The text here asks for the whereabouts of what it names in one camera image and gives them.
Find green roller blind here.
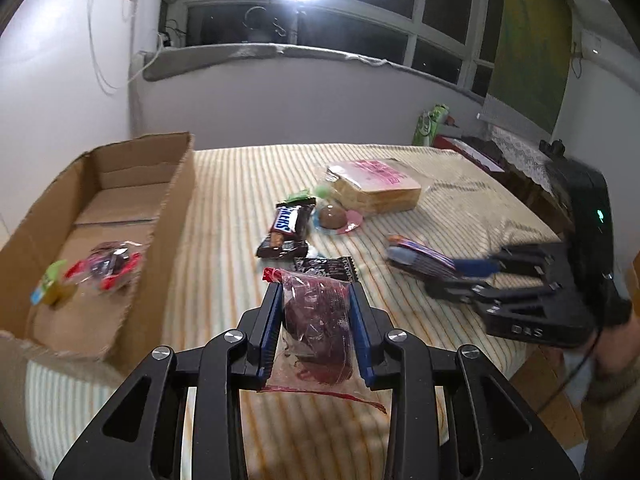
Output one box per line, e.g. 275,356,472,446
477,0,573,133

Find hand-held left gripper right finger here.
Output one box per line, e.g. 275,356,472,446
348,282,581,480

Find sandwich bread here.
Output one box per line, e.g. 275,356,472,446
320,158,436,213

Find clear bag of dark red snack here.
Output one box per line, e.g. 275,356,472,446
257,267,388,416

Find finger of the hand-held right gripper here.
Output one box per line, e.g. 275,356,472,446
424,276,563,312
451,243,569,282

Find green plastic packet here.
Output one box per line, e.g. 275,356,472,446
411,104,449,148

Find window with white frame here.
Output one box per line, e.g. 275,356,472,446
160,0,506,98

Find white cable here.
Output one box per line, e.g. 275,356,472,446
87,0,161,93

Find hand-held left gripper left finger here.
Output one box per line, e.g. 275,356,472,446
52,284,286,480

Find metal hanger hook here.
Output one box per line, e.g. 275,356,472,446
245,6,286,36

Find green and yellow jelly cup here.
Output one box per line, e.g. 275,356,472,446
30,260,76,307

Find brown chocolate bar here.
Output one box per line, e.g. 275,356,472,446
270,197,317,241

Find red wrapped snack packet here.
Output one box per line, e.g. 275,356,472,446
65,241,143,292

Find white lace cloth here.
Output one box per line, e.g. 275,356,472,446
487,125,556,191

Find blue and red snack packet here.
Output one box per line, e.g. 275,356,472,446
385,234,458,278

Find dark brown snack packet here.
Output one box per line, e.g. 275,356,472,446
256,237,309,260

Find brown round wrapped pastry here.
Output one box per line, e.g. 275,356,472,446
315,205,364,235

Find dark wooden table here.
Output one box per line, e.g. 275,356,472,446
460,135,573,233

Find person's right hand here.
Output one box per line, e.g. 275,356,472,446
595,324,640,403

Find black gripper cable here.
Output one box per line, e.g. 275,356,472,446
540,330,601,416

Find cardboard box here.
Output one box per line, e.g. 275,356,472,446
0,132,197,376

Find black chocolate packet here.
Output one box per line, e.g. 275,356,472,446
292,256,358,283

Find red box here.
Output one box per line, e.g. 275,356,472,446
434,135,506,173

